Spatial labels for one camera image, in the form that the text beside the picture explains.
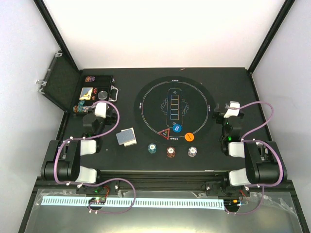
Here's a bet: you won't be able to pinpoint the orange round blind button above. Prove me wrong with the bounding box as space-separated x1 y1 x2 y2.
184 133 194 142

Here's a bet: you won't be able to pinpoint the blue round blind button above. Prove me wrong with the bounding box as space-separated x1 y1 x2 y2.
173 124 182 133

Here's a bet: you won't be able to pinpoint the teal poker chip stack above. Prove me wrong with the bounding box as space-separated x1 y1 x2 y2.
148 143 157 154

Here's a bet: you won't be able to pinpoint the red triangular all-in button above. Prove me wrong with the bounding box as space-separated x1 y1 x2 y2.
158 128 170 140

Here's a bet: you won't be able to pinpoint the red-brown poker chip stack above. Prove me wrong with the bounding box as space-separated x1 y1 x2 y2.
167 147 175 158

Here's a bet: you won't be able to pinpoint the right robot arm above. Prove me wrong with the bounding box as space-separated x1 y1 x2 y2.
213 101 288 196

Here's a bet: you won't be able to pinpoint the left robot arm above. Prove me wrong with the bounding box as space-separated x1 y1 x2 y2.
41 100 120 194

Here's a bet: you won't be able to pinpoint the clear dealer button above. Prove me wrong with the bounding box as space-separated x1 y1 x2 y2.
97 91 108 100

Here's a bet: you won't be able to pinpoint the deck of playing cards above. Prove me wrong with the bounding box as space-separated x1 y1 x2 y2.
116 128 137 147

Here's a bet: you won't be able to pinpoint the chips row in case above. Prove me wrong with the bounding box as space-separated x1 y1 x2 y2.
72 100 94 114

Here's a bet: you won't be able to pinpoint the card box in case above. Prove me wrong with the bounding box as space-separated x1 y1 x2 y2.
79 87 93 100

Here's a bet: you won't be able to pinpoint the black poker chip case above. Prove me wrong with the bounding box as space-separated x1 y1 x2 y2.
36 51 114 114

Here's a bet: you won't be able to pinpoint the purple chips in case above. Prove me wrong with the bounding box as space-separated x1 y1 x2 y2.
85 76 96 83

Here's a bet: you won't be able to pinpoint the purple poker chip stack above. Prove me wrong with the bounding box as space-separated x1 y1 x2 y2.
188 147 197 157

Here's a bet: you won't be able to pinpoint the round black poker mat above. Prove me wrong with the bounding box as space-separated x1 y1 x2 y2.
134 76 216 146

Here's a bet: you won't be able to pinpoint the light blue slotted strip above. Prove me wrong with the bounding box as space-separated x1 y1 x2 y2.
40 196 225 210

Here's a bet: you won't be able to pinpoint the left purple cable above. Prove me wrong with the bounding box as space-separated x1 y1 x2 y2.
54 100 136 215

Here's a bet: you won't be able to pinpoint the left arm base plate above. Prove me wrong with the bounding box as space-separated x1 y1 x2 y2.
76 181 120 196

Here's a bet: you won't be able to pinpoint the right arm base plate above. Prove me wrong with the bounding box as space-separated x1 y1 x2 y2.
202 181 246 197

